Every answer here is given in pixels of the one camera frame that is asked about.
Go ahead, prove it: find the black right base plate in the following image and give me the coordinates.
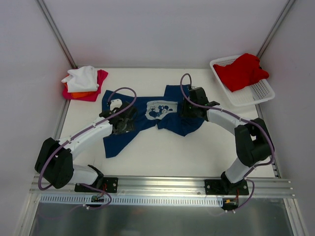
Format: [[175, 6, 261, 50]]
[[204, 179, 249, 196]]

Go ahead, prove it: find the blue cartoon print t-shirt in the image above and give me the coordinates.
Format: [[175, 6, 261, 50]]
[[103, 85, 204, 158]]

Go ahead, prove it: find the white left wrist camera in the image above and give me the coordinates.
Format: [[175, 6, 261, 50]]
[[110, 99, 123, 110]]

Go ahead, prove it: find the white perforated plastic basket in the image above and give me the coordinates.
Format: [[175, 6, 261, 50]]
[[210, 55, 275, 107]]

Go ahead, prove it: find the aluminium frame post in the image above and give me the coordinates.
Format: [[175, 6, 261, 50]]
[[256, 0, 297, 58], [35, 0, 77, 69]]

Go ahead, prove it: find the left aluminium frame post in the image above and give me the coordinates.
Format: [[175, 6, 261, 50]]
[[35, 0, 77, 69]]

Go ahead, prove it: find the right aluminium frame post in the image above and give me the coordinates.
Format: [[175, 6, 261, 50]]
[[256, 0, 297, 58]]

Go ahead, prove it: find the orange folded t-shirt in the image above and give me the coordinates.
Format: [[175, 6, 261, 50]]
[[64, 83, 95, 99]]

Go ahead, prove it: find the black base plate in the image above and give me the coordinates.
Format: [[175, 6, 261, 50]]
[[204, 179, 249, 196], [74, 177, 119, 193]]

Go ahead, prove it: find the pink folded t-shirt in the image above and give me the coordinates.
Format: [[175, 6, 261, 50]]
[[62, 69, 108, 102]]

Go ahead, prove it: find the aluminium mounting rail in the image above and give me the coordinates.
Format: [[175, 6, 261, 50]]
[[29, 173, 296, 199]]

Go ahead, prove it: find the red t-shirt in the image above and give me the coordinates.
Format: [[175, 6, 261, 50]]
[[214, 53, 269, 92]]

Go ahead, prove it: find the white slotted cable duct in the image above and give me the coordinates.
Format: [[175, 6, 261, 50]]
[[40, 194, 223, 207]]

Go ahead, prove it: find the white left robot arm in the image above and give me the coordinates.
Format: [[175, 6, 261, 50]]
[[34, 99, 137, 192]]

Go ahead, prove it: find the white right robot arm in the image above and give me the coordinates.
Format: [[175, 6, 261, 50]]
[[182, 86, 275, 195]]

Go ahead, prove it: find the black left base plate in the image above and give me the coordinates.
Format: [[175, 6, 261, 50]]
[[74, 177, 119, 193]]

